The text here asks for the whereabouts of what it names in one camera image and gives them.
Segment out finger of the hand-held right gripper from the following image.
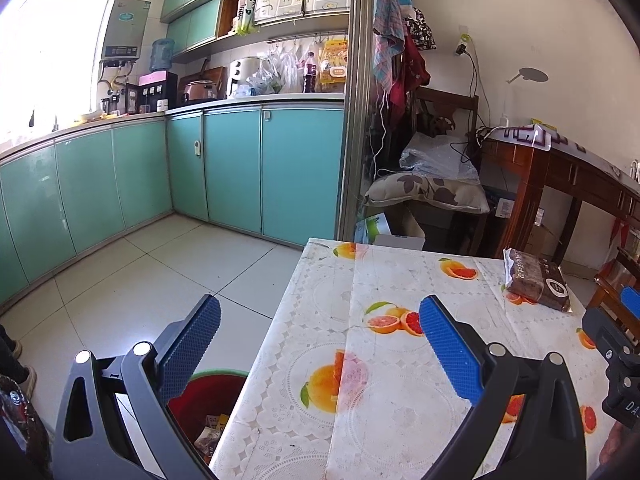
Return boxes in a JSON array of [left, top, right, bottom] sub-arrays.
[[582, 307, 638, 356], [620, 285, 640, 318]]

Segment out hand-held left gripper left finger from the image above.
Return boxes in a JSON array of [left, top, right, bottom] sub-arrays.
[[52, 294, 222, 480]]

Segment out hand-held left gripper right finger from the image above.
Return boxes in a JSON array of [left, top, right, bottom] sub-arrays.
[[419, 294, 587, 480]]

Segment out red bucket green rim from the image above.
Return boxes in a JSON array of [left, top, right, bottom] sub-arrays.
[[166, 369, 251, 467]]

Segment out brown wooden chair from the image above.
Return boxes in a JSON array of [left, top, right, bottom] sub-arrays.
[[587, 247, 640, 346]]

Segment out brown bread packet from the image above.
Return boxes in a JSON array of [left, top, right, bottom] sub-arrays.
[[501, 247, 573, 313]]

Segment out fruit print tablecloth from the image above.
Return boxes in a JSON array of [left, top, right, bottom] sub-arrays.
[[209, 239, 621, 480]]

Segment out cardboard box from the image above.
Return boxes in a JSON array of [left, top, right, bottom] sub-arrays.
[[525, 222, 566, 261]]

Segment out green white box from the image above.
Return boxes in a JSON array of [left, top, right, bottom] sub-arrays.
[[355, 214, 426, 251]]

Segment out wooden desk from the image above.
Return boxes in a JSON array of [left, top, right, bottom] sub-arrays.
[[475, 127, 640, 261]]

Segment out leaf print pillow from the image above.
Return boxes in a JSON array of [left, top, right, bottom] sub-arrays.
[[365, 172, 490, 214]]

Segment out purple patterned white mat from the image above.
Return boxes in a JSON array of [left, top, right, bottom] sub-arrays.
[[500, 119, 591, 153]]

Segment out person's printed clothing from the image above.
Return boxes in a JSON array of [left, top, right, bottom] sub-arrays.
[[0, 375, 53, 480]]

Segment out crumpled clear plastic bag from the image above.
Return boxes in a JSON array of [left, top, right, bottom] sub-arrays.
[[399, 135, 481, 183]]

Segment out teal lower kitchen cabinets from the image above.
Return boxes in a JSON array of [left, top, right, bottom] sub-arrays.
[[0, 97, 347, 306]]

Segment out dark wooden chair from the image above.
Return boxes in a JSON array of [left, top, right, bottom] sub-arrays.
[[362, 86, 488, 256]]

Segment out rice cooker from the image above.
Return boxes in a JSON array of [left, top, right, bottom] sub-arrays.
[[181, 77, 221, 107]]

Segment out black pink drink dispenser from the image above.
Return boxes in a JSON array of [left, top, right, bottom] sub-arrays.
[[102, 71, 178, 115]]

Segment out red garment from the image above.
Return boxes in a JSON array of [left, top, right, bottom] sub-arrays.
[[387, 35, 431, 121]]

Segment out bunch of plastic bags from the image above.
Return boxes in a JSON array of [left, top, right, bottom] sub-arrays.
[[235, 45, 306, 98]]

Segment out blue water jug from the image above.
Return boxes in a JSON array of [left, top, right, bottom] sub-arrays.
[[149, 38, 176, 73]]

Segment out cola bottle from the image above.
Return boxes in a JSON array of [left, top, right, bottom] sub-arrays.
[[302, 51, 318, 93]]

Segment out yellow snack packs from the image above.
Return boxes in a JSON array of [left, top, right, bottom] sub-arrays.
[[319, 39, 349, 93]]

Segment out window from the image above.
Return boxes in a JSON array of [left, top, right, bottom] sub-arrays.
[[0, 0, 121, 151]]

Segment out plaid shirt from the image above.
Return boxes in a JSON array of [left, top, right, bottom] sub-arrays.
[[372, 0, 416, 91]]

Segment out black white floral cloth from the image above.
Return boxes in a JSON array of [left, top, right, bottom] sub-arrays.
[[407, 7, 437, 52]]

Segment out white green packet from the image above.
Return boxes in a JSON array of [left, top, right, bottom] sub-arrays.
[[234, 0, 261, 37]]

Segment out white cable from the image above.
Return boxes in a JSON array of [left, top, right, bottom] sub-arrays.
[[370, 87, 396, 181]]

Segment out metal sliding door frame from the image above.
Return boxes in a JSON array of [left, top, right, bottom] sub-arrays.
[[337, 0, 381, 243]]

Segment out black cable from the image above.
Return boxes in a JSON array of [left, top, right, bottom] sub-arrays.
[[450, 52, 493, 163]]

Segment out wall water heater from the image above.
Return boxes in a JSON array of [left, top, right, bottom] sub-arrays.
[[100, 0, 152, 63]]

